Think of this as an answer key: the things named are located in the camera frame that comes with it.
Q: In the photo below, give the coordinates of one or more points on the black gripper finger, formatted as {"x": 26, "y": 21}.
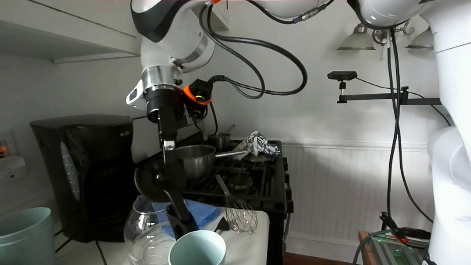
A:
{"x": 172, "y": 134}
{"x": 163, "y": 137}

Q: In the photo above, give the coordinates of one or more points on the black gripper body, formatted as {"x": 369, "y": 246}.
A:
{"x": 164, "y": 105}

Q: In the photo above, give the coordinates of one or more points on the glass kettle with black lid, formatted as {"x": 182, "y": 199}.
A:
{"x": 157, "y": 178}

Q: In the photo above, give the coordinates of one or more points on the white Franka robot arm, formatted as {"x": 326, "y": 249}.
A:
{"x": 177, "y": 44}

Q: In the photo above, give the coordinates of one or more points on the large steel pot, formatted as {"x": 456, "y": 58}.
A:
{"x": 200, "y": 164}

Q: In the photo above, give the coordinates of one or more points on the small steel pot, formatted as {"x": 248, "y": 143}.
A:
{"x": 223, "y": 142}

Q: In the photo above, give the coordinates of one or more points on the black coffee maker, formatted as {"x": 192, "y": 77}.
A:
{"x": 94, "y": 162}

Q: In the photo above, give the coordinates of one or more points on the blue cloth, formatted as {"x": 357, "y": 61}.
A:
{"x": 204, "y": 214}

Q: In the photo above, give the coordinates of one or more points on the crumpled white grey towel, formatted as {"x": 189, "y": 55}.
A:
{"x": 258, "y": 147}

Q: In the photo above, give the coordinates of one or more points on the black stove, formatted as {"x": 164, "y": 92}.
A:
{"x": 260, "y": 192}

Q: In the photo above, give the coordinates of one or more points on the mint green cup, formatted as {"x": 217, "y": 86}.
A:
{"x": 197, "y": 251}

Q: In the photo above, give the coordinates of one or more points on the white table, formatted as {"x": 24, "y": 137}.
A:
{"x": 248, "y": 245}

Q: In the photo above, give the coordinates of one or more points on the mint green bucket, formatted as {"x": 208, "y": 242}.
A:
{"x": 24, "y": 240}

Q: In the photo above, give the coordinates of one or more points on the green translucent container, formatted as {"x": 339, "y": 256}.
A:
{"x": 392, "y": 252}

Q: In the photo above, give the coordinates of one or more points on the black orange wrist camera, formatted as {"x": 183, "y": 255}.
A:
{"x": 200, "y": 93}

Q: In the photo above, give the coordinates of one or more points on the white wall shelf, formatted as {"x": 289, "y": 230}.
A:
{"x": 49, "y": 34}

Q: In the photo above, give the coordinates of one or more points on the black camera on mount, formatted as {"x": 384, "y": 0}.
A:
{"x": 342, "y": 75}

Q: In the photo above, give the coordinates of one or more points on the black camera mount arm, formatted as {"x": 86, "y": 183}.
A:
{"x": 373, "y": 97}

